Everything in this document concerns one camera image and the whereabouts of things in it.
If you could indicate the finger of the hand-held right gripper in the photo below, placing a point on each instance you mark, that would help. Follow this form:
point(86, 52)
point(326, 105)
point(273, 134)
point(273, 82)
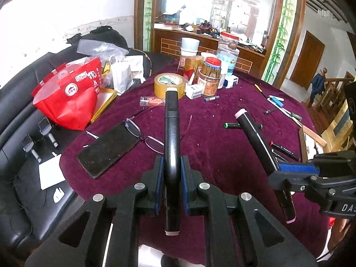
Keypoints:
point(297, 168)
point(300, 183)

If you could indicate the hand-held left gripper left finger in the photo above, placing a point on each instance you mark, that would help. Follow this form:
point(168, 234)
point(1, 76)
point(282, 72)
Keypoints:
point(158, 185)

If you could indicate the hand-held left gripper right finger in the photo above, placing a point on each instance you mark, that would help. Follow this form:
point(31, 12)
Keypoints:
point(185, 185)

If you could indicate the black marker red cap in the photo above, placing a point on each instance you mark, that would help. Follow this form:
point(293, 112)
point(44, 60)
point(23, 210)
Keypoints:
point(286, 151)

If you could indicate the cardboard box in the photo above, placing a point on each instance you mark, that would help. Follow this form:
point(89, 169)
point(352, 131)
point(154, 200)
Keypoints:
point(303, 136)

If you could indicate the black marker pink caps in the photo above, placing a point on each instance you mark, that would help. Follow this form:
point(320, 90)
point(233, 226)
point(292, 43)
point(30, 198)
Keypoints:
point(256, 141)

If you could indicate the black marker white caps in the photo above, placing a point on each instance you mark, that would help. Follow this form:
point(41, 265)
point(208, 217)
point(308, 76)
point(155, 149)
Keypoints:
point(172, 133)

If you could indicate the black marker green cap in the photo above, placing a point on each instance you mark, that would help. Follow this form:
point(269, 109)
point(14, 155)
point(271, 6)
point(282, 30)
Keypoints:
point(230, 125)

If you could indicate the person's right hand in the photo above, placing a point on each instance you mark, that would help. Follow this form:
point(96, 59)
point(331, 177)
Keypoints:
point(339, 233)

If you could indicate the black pen silver clip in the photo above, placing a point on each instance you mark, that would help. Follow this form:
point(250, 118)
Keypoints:
point(279, 155)

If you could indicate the eyeglasses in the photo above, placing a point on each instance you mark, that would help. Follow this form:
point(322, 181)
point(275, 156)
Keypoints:
point(153, 144)

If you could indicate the maroon velvet tablecloth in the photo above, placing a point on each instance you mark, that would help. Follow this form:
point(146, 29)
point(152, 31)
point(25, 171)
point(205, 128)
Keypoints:
point(217, 150)

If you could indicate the gold pillar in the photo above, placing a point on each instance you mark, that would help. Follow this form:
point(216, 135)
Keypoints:
point(338, 128)

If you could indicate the black smartphone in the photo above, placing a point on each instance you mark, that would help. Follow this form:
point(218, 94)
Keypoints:
point(108, 150)

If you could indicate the blue rectangular block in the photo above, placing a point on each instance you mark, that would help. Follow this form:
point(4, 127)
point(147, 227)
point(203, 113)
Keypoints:
point(279, 102)

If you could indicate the white plastic stick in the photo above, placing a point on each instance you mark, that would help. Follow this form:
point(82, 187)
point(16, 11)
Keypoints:
point(276, 98)

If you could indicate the wooden staircase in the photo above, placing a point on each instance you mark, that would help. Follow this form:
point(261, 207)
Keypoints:
point(336, 94)

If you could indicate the blue jacket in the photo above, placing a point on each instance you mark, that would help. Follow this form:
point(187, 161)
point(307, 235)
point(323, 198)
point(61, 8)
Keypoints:
point(317, 86)

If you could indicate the gold tipped black pen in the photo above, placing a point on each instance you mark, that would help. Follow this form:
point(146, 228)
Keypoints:
point(261, 90)

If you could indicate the small blue capped marker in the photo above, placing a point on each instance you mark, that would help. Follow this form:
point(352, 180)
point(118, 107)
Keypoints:
point(211, 98)

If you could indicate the yellow tape roll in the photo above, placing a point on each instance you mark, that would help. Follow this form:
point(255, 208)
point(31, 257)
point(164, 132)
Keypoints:
point(161, 89)

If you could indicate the small white object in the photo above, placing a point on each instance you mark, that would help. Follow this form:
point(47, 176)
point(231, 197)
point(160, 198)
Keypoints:
point(59, 196)

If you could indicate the gold flat box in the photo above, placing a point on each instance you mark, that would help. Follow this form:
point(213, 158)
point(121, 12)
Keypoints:
point(104, 100)

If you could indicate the red lid jar orange label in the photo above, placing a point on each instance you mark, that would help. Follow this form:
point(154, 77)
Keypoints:
point(211, 80)

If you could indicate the wooden door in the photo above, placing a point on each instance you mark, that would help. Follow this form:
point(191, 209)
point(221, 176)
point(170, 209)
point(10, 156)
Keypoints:
point(306, 61)

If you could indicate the white card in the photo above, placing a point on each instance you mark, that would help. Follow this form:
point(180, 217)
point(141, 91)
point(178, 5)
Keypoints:
point(51, 172)

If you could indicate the small blue white box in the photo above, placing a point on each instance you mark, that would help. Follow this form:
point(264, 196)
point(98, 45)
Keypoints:
point(232, 82)

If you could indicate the white paper bag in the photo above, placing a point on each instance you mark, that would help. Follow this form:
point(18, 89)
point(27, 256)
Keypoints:
point(122, 78)

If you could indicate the white plastic jar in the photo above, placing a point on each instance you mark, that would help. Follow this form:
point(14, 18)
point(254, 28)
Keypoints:
point(224, 75)

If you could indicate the red shopping bag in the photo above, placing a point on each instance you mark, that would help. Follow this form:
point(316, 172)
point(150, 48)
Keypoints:
point(72, 103)

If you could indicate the glass jar pale lid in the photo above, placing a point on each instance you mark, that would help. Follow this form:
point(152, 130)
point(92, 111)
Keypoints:
point(190, 61)

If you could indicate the grey handheld device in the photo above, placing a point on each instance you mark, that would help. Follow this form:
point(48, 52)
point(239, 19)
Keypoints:
point(30, 147)
point(46, 128)

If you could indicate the blue label plastic jar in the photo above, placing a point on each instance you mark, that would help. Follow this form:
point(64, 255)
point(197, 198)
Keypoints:
point(228, 59)

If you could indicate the brick pattern wooden cabinet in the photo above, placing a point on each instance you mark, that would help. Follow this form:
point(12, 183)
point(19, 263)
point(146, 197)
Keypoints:
point(172, 44)

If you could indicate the large red lid jar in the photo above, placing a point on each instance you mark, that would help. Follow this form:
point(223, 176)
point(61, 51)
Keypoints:
point(229, 41)

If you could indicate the clear plastic bag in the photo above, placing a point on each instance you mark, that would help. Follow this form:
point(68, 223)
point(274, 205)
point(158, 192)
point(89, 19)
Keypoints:
point(97, 48)

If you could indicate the black leather sofa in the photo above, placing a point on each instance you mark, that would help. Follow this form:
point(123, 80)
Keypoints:
point(16, 116)

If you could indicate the black cloth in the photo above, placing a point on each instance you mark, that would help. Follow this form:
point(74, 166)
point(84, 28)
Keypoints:
point(111, 34)

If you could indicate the bamboo painted wooden frame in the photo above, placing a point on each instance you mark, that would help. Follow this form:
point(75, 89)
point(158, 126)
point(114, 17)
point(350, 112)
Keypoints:
point(286, 33)

